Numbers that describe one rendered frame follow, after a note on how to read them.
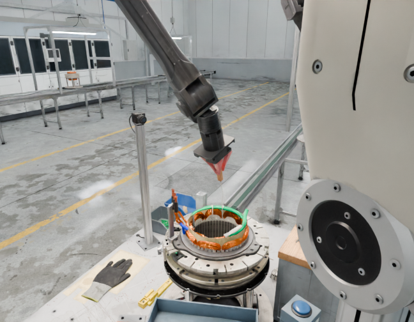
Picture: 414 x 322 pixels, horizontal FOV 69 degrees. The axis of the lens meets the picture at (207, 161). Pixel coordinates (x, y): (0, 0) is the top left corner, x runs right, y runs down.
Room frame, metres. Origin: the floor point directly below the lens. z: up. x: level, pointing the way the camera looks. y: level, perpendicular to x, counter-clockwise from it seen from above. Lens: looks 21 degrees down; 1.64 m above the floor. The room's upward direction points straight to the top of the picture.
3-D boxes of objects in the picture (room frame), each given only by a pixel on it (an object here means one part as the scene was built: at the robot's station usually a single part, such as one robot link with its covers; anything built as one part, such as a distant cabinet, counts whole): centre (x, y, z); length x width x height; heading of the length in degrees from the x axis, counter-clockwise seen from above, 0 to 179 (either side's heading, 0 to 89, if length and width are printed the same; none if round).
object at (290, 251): (0.78, -0.35, 1.05); 0.20 x 0.19 x 0.02; 148
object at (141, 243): (1.17, 0.27, 0.78); 0.09 x 0.09 x 0.01; 38
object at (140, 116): (1.16, 0.26, 1.37); 0.06 x 0.04 x 0.04; 38
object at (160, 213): (1.30, 0.21, 0.82); 0.16 x 0.14 x 0.07; 62
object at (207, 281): (0.64, 0.02, 1.05); 0.09 x 0.04 x 0.01; 57
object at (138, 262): (0.96, 0.39, 0.78); 0.31 x 0.19 x 0.01; 153
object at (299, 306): (0.56, -0.23, 1.04); 0.04 x 0.04 x 0.01
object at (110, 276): (0.95, 0.38, 0.79); 0.24 x 0.13 x 0.02; 153
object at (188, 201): (1.45, 0.13, 0.82); 0.16 x 0.14 x 0.07; 64
